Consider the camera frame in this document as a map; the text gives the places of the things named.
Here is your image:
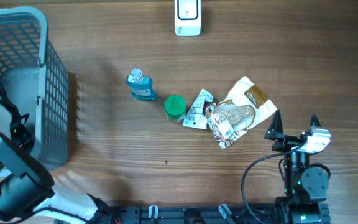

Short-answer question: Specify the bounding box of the white barcode scanner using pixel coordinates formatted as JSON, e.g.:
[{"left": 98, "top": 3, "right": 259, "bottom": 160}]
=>
[{"left": 174, "top": 0, "right": 201, "bottom": 37}]

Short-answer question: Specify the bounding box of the clear bag with printed card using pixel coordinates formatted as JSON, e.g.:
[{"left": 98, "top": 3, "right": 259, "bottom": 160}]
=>
[{"left": 183, "top": 89, "right": 214, "bottom": 129}]

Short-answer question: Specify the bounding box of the blue mouthwash bottle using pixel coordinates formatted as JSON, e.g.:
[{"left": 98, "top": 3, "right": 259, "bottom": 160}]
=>
[{"left": 126, "top": 68, "right": 156, "bottom": 101}]

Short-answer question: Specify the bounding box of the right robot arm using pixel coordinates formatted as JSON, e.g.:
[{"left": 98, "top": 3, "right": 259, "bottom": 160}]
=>
[{"left": 264, "top": 110, "right": 331, "bottom": 224}]

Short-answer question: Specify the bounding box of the grey plastic mesh basket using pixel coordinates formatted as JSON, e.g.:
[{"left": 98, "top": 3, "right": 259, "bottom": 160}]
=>
[{"left": 0, "top": 7, "right": 70, "bottom": 170}]

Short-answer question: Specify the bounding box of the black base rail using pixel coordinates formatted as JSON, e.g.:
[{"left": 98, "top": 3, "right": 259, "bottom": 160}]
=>
[{"left": 104, "top": 203, "right": 331, "bottom": 224}]

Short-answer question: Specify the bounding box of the white box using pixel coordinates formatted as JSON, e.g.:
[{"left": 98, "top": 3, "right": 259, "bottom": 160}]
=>
[{"left": 204, "top": 76, "right": 277, "bottom": 149}]

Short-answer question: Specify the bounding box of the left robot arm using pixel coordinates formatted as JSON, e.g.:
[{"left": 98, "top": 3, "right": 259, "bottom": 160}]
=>
[{"left": 0, "top": 84, "right": 114, "bottom": 223}]

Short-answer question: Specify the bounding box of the green lid jar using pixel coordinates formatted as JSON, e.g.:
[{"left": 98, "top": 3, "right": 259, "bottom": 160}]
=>
[{"left": 164, "top": 95, "right": 186, "bottom": 123}]

